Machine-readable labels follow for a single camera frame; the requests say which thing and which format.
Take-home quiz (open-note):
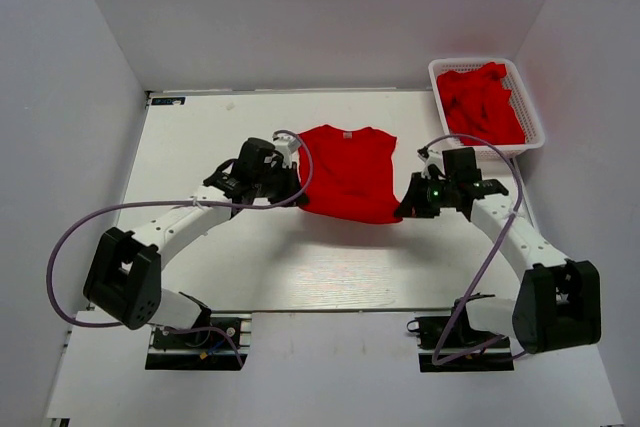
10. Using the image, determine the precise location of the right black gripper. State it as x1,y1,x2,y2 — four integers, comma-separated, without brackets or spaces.
395,171,457,218

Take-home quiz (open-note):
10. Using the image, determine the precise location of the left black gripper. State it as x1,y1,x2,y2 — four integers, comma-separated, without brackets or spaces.
253,160,309,207

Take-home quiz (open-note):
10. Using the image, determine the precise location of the red t shirt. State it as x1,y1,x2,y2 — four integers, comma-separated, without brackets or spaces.
299,125,400,225

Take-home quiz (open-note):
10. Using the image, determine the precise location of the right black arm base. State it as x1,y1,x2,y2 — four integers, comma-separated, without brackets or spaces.
405,311,516,374

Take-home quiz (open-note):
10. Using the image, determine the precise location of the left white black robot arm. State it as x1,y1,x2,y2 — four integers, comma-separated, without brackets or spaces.
83,130,307,346

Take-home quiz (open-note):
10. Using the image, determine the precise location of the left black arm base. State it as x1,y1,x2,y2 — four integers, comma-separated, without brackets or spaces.
145,314,252,372

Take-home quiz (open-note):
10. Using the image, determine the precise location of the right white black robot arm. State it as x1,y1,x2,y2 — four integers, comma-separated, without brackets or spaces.
395,147,602,354

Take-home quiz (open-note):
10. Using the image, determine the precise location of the red shirts pile in basket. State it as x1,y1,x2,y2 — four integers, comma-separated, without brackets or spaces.
436,62,526,146

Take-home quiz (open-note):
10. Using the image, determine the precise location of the white plastic basket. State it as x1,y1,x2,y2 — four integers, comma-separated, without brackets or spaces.
428,57,545,159

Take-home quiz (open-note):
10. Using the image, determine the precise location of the blue label sticker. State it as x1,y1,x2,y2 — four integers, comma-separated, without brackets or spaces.
150,96,186,106

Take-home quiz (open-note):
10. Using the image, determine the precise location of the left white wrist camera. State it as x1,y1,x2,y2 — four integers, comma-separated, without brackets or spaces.
272,131,301,168

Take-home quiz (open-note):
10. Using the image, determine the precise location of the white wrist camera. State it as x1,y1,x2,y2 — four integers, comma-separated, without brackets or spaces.
272,131,301,168
418,147,446,180

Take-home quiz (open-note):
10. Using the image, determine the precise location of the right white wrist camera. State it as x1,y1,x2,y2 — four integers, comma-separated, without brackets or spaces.
418,147,446,180

